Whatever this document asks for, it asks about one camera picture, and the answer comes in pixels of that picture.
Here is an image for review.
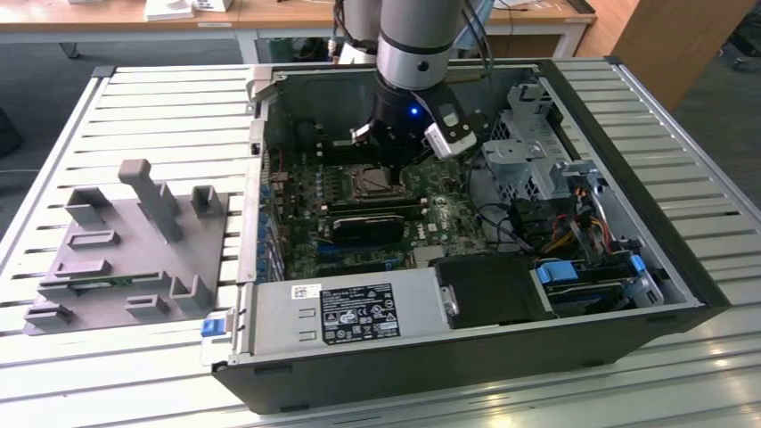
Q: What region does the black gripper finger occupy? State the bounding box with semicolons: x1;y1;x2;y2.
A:
395;135;437;189
349;123;399;189

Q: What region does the CPU socket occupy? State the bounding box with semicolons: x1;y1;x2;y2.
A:
347;162;417;202

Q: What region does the green motherboard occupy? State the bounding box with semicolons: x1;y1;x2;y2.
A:
259;143;498;284

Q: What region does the black installed RAM stick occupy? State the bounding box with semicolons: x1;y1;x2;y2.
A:
323;199;421;215

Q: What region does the silver metal drive cage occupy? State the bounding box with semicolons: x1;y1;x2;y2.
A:
479;81;605;206

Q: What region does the black graphics card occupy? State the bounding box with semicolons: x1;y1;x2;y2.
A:
325;212;407;247

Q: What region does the black expansion slot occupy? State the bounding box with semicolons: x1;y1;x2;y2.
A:
314;251;391;267

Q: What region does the pale blue teach pendant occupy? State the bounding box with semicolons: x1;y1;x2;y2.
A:
470;0;498;24

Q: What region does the blue disk carrier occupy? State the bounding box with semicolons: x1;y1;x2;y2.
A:
533;259;631;313

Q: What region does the gray power supply unit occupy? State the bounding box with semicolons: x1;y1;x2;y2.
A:
227;266;457;367

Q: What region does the gray parts rack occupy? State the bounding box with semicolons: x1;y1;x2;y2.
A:
21;158;234;335

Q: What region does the wooden cabinet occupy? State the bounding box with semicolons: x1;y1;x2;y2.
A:
573;0;761;115

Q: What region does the blue case latch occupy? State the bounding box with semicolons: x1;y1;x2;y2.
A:
200;314;231;338

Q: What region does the black open PC case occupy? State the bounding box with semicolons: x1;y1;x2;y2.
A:
210;56;733;416

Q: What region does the green RAM stick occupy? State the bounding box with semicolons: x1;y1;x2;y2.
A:
69;276;137;291

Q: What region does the black office chair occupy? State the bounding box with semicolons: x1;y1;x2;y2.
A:
727;30;761;72

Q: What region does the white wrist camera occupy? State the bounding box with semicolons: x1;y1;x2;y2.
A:
422;86;479;161

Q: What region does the beige case handle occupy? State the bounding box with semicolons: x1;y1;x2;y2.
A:
243;64;283;118

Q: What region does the black cable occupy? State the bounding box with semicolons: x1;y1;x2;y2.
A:
471;202;527;253

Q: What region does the red wire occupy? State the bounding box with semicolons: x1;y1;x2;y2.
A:
553;215;577;244

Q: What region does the yellow wire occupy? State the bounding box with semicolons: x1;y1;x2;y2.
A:
546;234;582;253

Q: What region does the gray flat cable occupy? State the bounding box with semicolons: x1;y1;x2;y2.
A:
567;212;602;268

